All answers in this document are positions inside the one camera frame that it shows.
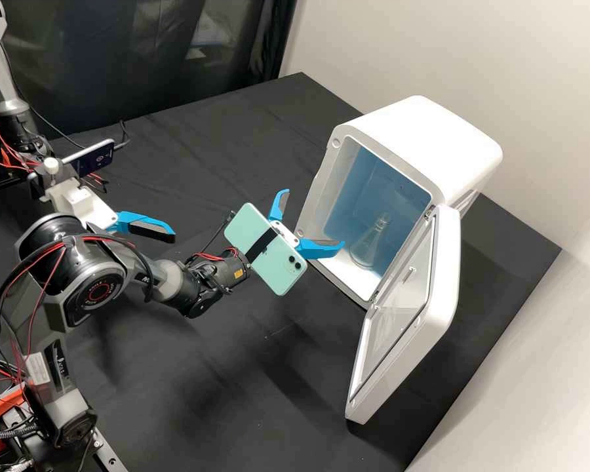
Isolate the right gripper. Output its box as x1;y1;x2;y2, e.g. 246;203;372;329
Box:
269;188;347;261

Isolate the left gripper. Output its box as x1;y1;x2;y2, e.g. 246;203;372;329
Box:
39;178;177;245

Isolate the clear flask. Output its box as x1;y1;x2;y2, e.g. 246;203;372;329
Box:
349;212;392;269

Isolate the incubator door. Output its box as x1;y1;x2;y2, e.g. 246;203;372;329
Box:
344;205;462;423

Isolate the white incubator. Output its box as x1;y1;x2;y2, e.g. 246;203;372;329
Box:
294;95;504;311

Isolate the right wrist camera phone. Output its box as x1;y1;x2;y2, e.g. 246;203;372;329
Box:
224;203;309;298

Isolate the wrist camera phone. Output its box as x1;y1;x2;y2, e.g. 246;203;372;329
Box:
28;138;117;189
224;203;309;298

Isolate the left wrist camera phone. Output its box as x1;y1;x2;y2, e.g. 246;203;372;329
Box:
28;138;117;189

